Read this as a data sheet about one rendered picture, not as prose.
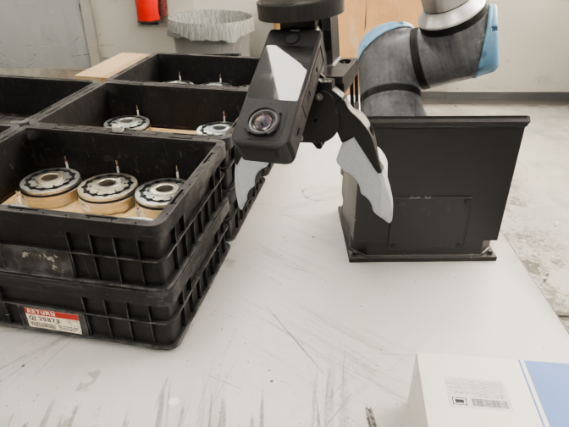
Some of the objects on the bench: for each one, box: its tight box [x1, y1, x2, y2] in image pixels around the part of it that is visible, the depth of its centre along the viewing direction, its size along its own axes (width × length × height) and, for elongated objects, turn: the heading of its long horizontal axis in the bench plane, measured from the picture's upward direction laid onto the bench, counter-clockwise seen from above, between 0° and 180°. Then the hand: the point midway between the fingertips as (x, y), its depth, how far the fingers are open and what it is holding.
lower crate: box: [0, 198, 230, 350], centre depth 90 cm, size 40×30×12 cm
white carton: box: [408, 352, 569, 427], centre depth 62 cm, size 20×12×9 cm, turn 84°
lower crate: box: [223, 174, 266, 241], centre depth 116 cm, size 40×30×12 cm
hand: (310, 220), depth 50 cm, fingers open, 14 cm apart
